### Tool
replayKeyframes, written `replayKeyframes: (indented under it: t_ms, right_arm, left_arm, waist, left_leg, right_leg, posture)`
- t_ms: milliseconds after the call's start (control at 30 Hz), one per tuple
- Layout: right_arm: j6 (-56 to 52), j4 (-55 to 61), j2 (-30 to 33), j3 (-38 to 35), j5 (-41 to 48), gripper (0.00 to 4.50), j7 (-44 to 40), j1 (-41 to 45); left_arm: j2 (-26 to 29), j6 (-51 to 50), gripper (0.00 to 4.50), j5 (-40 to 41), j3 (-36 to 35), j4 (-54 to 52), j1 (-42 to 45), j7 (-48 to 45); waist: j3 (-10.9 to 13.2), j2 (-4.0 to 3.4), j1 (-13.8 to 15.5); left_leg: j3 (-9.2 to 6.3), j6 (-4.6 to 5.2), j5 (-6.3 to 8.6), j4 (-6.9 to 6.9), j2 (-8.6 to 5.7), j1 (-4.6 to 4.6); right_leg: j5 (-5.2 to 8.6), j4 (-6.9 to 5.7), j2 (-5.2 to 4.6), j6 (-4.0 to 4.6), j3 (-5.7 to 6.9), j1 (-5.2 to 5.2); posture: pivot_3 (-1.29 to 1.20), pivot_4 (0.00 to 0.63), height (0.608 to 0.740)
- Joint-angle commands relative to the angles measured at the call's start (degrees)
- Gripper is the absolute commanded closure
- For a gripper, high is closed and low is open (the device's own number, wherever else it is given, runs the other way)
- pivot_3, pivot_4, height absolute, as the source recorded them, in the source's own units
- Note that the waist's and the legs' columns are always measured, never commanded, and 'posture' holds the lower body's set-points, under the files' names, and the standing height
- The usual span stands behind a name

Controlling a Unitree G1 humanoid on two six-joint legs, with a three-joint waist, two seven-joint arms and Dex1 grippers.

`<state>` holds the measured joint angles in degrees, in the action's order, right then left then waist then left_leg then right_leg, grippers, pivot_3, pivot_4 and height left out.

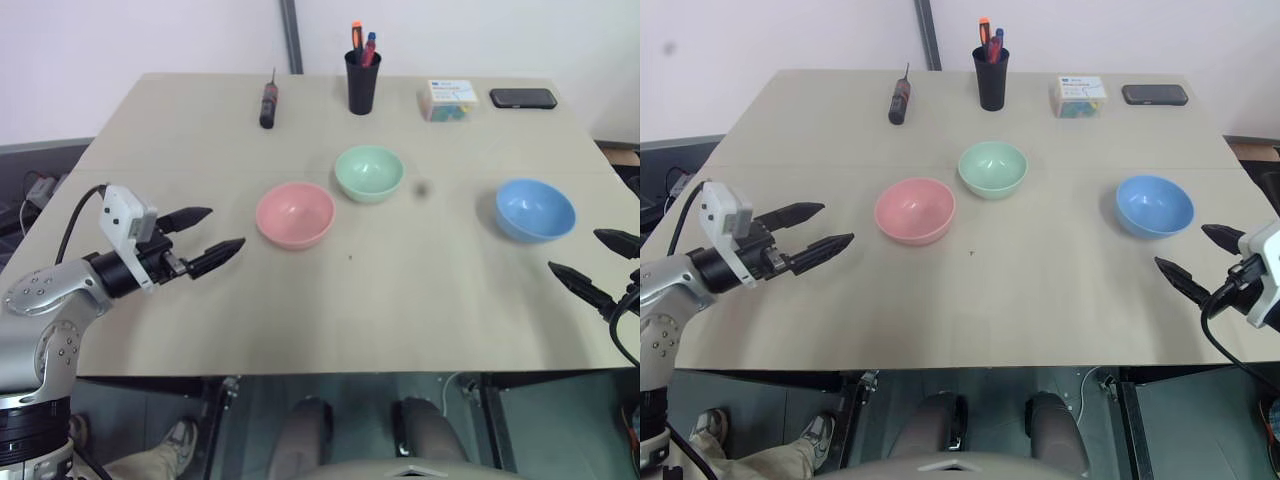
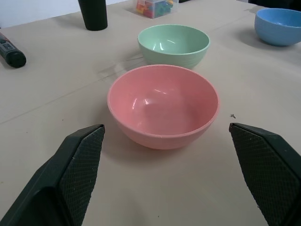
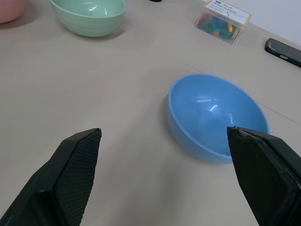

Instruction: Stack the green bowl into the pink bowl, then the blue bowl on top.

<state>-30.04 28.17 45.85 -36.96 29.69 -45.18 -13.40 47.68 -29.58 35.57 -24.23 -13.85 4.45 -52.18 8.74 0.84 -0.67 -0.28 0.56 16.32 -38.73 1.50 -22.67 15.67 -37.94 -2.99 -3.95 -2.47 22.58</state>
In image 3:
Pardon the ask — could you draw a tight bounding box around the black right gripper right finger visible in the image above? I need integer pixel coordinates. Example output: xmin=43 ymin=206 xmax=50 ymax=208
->
xmin=226 ymin=126 xmax=301 ymax=226

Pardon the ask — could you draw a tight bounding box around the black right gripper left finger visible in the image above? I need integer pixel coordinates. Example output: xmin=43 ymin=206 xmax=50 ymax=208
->
xmin=0 ymin=128 xmax=102 ymax=226

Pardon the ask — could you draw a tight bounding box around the blue plastic bowl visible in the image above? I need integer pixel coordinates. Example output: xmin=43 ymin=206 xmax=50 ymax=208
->
xmin=167 ymin=73 xmax=270 ymax=164

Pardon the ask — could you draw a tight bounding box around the black smartphone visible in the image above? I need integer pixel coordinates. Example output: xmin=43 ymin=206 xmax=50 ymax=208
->
xmin=264 ymin=38 xmax=301 ymax=69

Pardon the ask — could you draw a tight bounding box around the clear box of coloured clips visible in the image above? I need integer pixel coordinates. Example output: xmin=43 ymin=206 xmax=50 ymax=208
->
xmin=195 ymin=0 xmax=252 ymax=46

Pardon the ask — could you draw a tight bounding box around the green plastic bowl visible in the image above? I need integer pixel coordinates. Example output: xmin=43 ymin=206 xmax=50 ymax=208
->
xmin=49 ymin=0 xmax=127 ymax=38

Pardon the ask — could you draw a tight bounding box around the red plastic bowl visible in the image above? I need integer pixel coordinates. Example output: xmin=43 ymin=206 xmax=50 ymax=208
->
xmin=0 ymin=0 xmax=27 ymax=24

